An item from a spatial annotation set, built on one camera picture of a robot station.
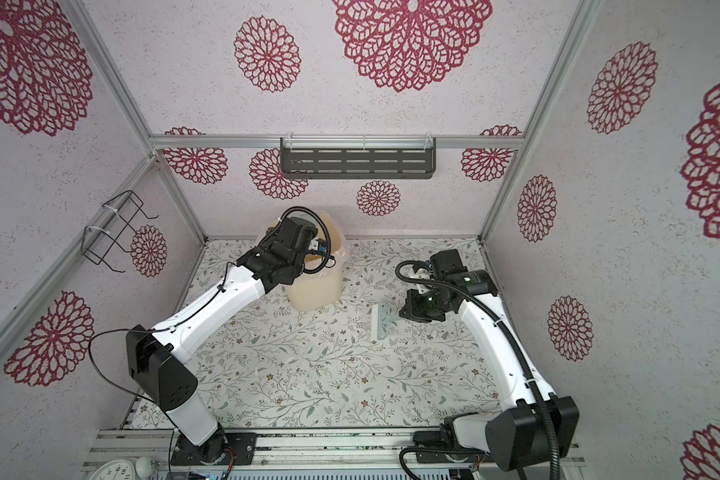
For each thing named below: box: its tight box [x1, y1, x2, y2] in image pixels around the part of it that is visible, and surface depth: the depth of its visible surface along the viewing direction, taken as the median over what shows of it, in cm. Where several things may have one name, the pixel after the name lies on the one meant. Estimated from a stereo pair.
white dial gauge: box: [89, 459, 136, 480], surface depth 69 cm
